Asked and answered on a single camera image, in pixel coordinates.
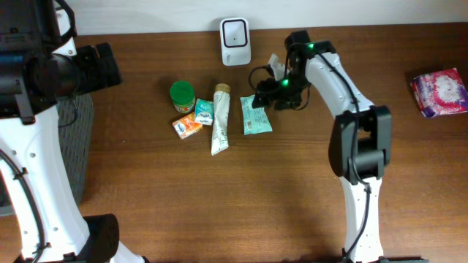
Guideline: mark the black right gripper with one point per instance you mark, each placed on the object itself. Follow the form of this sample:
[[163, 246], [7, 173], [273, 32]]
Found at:
[[269, 91]]

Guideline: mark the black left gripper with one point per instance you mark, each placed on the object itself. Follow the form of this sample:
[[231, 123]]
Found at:
[[79, 66]]

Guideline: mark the mint green wipes packet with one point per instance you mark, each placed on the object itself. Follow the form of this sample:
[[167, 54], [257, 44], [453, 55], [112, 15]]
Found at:
[[255, 119]]

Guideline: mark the white tube brown cap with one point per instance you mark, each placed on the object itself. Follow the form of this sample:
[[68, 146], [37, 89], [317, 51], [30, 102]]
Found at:
[[221, 102]]

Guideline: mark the teal small tissue pack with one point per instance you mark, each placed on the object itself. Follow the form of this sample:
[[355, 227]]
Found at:
[[204, 112]]

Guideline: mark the green lid jar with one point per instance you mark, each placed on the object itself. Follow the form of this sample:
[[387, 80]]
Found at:
[[183, 96]]

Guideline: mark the orange small packet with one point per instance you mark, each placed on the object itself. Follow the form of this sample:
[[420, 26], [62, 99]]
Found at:
[[186, 126]]

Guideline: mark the red purple snack package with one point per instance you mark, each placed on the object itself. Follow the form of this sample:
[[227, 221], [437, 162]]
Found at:
[[440, 93]]

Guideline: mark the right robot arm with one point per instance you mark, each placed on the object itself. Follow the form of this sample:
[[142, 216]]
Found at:
[[359, 148]]

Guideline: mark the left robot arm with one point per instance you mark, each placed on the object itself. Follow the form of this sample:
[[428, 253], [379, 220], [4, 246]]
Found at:
[[35, 75]]

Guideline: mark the grey plastic mesh basket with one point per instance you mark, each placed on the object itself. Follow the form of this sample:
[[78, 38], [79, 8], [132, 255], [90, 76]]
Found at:
[[76, 120]]

